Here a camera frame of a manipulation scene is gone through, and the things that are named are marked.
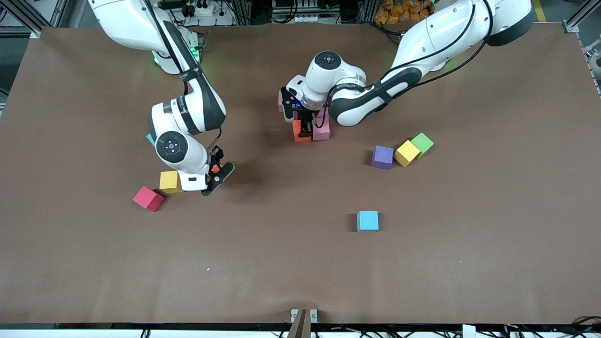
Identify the grey equipment rack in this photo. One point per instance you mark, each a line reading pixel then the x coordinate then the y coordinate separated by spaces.
pixel 300 7

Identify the brown table cover sheet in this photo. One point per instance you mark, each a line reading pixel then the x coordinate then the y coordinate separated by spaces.
pixel 469 211

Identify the white label tag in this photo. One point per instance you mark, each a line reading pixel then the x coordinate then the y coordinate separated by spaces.
pixel 468 331

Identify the orange foam cube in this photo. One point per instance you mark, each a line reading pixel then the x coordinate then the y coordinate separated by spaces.
pixel 215 168
pixel 298 132

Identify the yellow foam cube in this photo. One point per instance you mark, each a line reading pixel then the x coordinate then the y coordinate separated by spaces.
pixel 168 182
pixel 406 153

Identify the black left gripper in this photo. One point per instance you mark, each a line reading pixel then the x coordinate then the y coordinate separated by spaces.
pixel 307 115

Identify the bag of orange fruits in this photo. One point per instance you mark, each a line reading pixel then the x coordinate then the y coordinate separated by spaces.
pixel 399 11

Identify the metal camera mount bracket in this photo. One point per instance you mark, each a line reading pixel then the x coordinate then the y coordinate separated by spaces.
pixel 303 324

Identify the blue foam cube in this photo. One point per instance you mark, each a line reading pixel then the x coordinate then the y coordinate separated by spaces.
pixel 367 221
pixel 150 140

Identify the aluminium frame post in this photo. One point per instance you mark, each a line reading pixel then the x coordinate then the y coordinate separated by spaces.
pixel 23 11
pixel 582 16

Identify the green foam cube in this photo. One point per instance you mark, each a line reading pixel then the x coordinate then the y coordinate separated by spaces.
pixel 424 142

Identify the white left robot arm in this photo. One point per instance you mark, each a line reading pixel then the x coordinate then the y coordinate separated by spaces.
pixel 446 33

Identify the purple foam cube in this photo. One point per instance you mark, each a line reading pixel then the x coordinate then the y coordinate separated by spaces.
pixel 382 157

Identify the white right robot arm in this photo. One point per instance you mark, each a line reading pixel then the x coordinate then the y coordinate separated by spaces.
pixel 131 23

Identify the red foam cube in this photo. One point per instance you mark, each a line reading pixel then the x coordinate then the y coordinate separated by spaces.
pixel 148 198

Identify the white power strip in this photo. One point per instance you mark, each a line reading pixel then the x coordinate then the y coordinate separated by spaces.
pixel 202 9

